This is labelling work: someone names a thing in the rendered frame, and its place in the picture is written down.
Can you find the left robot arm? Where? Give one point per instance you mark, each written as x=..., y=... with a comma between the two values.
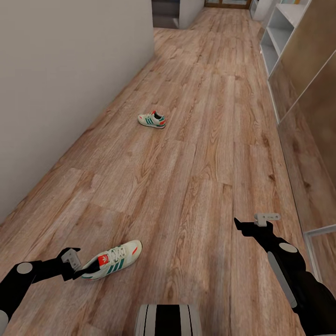
x=16, y=283

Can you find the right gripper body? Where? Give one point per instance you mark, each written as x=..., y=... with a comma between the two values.
x=249, y=229

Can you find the gym shoe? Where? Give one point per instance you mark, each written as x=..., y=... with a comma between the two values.
x=112, y=260
x=152, y=120

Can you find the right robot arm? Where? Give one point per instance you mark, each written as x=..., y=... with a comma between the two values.
x=311, y=300

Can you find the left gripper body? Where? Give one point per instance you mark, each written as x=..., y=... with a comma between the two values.
x=58, y=267

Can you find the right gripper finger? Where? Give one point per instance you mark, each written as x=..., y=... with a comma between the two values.
x=238, y=224

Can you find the stairs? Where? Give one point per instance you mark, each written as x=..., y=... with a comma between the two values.
x=166, y=13

